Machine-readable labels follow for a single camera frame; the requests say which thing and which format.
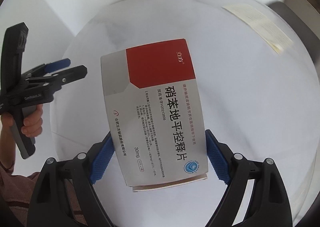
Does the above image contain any red white medicine box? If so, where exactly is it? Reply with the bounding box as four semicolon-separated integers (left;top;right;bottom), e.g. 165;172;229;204
100;39;208;192

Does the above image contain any person's left forearm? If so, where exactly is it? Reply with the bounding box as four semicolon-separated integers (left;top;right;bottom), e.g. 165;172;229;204
1;113;39;226

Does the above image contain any person's left hand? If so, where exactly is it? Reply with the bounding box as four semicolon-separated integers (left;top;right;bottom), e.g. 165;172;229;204
0;105;43;140

